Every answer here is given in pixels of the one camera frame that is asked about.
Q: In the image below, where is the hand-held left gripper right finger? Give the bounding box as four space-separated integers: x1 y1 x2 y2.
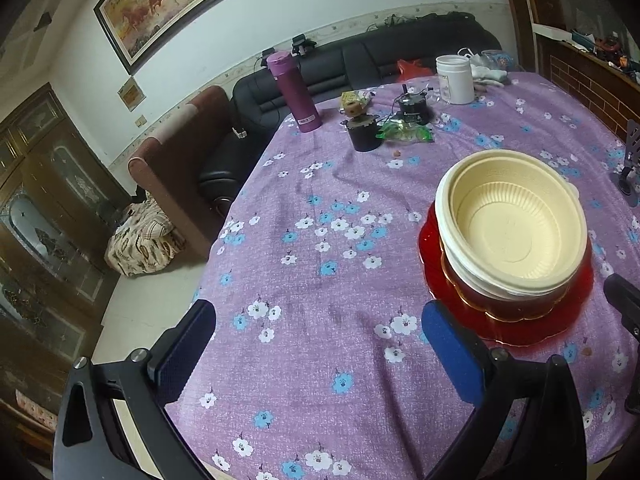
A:
421 301 586 480

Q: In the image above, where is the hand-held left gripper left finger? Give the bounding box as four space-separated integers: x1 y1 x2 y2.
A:
52 299 217 480

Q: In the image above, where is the red glass plate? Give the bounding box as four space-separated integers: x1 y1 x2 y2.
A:
417 202 596 347
440 240 593 323

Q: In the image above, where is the white plastic bowl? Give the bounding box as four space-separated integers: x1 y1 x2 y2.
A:
435 190 581 306

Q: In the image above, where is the cream plastic plate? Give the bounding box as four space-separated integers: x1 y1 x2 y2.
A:
434 150 590 297

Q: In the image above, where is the printed blanket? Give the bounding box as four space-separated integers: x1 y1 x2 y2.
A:
104 199 187 278

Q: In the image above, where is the purple floral tablecloth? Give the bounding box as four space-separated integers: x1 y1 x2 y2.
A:
165 71 640 480

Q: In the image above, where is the black metal stand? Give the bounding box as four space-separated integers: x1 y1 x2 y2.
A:
612 119 640 196

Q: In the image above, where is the brown armchair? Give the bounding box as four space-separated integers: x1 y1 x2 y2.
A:
127 85 236 263

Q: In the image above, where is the wooden glass-door cabinet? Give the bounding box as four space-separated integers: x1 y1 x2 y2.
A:
0 82 136 376

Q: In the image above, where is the brick-pattern wooden counter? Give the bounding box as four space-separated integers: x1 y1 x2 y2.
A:
500 0 640 141

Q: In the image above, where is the green snack packet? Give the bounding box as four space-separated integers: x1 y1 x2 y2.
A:
376 119 435 147

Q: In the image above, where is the white cloth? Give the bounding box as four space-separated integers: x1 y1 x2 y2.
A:
469 62 511 88

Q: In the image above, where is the clear plastic bag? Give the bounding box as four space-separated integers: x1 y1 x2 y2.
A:
457 47 523 73

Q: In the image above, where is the white plastic jar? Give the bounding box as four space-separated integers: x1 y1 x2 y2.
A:
435 54 475 106

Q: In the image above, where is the purple thermos bottle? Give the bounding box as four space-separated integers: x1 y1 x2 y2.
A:
266 50 321 134

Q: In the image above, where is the red plastic bag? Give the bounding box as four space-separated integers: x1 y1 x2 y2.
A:
396 59 433 81

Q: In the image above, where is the black leather sofa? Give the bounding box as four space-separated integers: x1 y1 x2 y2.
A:
197 11 503 211

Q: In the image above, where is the wall sticker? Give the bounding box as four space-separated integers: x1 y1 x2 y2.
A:
117 76 146 111

